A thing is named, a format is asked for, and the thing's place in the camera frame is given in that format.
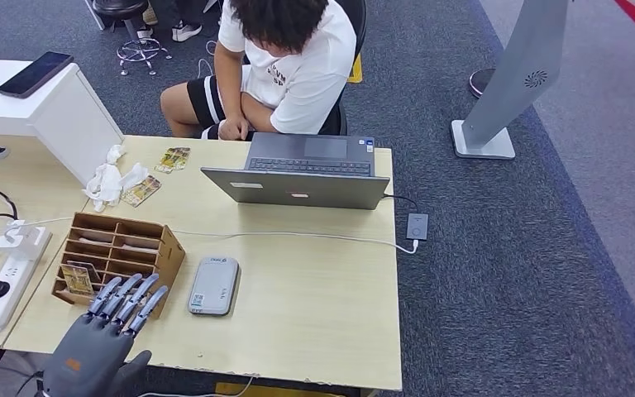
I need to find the grey laptop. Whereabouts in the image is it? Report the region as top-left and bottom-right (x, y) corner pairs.
(200, 132), (391, 211)

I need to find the dark patterned card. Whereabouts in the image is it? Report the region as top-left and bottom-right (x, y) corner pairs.
(67, 260), (103, 285)

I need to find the black office chair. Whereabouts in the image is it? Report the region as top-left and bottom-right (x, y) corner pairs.
(317, 0), (368, 136)

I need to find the white furniture leg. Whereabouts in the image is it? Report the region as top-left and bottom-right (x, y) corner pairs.
(83, 0), (106, 31)

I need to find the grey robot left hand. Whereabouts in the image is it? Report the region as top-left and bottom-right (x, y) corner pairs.
(41, 272), (169, 397)

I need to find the grey card reader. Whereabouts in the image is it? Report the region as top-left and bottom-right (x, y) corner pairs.
(187, 256), (241, 318)

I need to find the person's right hand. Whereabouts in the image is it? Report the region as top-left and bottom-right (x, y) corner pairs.
(217, 116), (251, 142)

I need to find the white floor cable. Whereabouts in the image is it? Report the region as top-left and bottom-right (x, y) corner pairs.
(197, 39), (217, 80)

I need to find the person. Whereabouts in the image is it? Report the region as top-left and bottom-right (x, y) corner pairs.
(160, 0), (358, 142)
(136, 0), (209, 43)

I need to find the white cabinet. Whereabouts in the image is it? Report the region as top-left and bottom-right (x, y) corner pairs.
(0, 58), (125, 188)

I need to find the white charger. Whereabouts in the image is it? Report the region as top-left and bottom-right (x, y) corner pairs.
(0, 218), (47, 261)

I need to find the white desk power strip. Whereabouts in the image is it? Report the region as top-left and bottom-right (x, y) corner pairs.
(0, 225), (53, 331)

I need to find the yellow floor marker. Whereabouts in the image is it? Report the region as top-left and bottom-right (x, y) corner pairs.
(347, 53), (364, 84)

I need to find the grey kiosk stand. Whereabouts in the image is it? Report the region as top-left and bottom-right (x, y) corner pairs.
(450, 0), (571, 161)

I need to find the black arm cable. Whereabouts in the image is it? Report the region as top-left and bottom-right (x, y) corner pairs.
(13, 370), (45, 397)

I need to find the chrome stool with black seat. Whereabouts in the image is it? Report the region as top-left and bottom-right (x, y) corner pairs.
(93, 0), (174, 77)

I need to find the round dark base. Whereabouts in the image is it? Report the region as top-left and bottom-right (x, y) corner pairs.
(468, 68), (497, 100)

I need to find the long white cable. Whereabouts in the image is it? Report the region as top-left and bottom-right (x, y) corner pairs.
(13, 214), (421, 256)

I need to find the crumpled white tissue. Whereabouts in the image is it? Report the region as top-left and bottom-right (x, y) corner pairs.
(81, 144), (150, 213)

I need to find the black laptop cable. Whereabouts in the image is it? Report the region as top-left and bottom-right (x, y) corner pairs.
(382, 193), (421, 215)

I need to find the wooden card organizer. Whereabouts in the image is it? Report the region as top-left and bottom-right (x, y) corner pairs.
(50, 212), (187, 320)

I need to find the yellow flat board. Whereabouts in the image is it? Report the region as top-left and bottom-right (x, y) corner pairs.
(216, 381), (346, 397)

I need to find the black smartphone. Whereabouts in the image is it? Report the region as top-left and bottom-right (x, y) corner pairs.
(0, 51), (75, 100)

